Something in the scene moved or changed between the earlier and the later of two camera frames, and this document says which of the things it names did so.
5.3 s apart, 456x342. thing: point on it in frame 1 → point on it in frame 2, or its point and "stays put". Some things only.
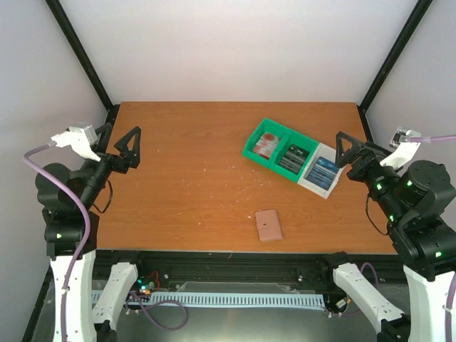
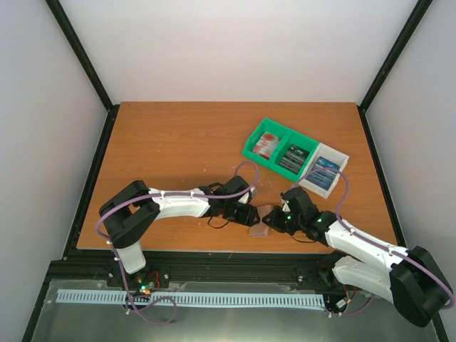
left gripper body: [118, 162] → [236, 215]
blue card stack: [323, 173] stays put
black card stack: [294, 158] stays put
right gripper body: [358, 170] → [283, 224]
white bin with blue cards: [321, 174] stays put
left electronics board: [144, 286] stays put
